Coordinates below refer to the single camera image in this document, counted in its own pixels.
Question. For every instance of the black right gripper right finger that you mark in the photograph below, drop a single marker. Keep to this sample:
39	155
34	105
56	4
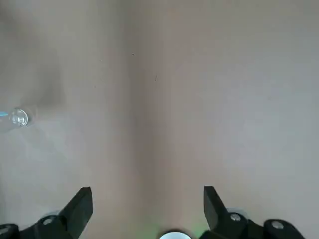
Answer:
224	224

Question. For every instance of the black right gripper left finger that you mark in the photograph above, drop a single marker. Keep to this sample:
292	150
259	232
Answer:
62	224

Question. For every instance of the clear condiment bottle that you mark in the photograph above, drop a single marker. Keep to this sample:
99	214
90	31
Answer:
18	118

